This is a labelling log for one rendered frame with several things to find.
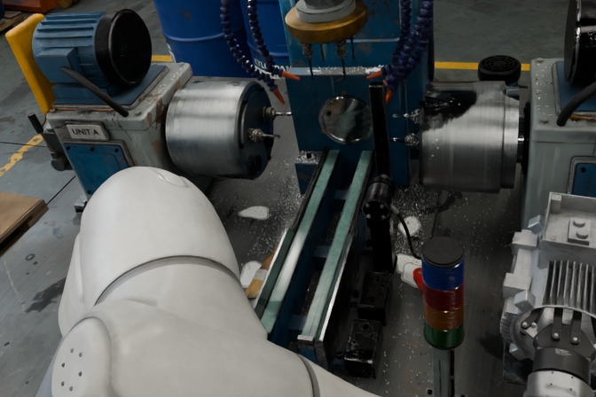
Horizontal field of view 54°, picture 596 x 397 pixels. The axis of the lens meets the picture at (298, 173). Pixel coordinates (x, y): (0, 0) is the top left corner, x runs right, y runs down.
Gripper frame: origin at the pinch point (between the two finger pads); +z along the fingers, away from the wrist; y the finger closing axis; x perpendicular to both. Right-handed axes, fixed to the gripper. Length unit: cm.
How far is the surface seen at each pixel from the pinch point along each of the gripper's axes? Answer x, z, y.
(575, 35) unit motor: -19.6, 36.9, 4.6
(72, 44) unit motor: -22, 23, 113
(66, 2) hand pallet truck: 146, 321, 466
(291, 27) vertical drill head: -21, 34, 60
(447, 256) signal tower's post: -16.9, -14.3, 16.4
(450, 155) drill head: 3.3, 25.7, 25.2
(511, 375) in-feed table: 13.4, -14.3, 6.9
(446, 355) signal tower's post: 4.9, -18.0, 16.6
